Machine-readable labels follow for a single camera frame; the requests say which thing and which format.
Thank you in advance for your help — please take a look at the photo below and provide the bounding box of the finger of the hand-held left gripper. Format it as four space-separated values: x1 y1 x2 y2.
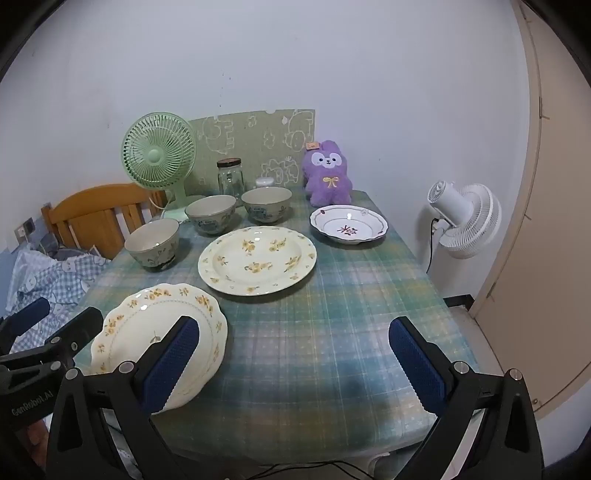
0 307 105 377
0 298 51 354

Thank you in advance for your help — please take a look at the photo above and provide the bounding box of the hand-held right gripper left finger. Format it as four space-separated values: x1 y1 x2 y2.
46 315 200 480

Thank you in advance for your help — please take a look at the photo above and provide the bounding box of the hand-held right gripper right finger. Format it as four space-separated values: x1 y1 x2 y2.
389 316 543 480

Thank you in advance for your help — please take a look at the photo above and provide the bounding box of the scalloped yellow floral plate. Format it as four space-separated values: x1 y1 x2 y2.
90 283 228 411

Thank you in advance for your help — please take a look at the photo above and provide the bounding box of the grey ceramic bowl blue pattern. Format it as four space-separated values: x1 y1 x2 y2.
124 218 181 271
241 187 293 225
185 195 238 236

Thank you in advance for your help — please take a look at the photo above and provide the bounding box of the round yellow floral plate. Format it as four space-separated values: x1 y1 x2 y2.
198 226 317 297

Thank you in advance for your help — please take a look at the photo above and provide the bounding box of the white plate with red trim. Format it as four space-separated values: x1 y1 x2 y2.
309 204 389 244

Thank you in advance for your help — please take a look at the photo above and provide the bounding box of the blue checked blanket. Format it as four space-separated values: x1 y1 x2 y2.
0 244 114 352

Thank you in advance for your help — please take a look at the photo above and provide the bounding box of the dark blue cloth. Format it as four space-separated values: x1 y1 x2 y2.
34 244 100 264

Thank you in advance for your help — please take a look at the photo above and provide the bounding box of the wooden bed headboard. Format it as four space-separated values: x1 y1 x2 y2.
41 184 168 260

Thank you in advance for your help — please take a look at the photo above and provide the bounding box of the white fan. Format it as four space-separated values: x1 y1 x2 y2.
427 181 502 259

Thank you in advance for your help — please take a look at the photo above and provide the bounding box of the green desk fan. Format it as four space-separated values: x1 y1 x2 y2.
121 113 206 222

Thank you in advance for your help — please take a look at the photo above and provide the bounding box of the glass jar with dark lid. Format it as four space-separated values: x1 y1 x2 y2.
217 158 244 199

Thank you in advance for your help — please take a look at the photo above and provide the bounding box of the beige door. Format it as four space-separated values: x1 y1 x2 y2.
471 0 591 421

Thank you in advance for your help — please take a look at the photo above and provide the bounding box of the purple plush toy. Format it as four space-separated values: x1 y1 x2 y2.
302 140 355 207

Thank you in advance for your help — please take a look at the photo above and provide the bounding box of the green printed board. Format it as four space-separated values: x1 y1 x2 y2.
187 109 317 197

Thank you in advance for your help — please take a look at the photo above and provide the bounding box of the black fan cable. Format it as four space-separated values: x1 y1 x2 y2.
425 217 446 273

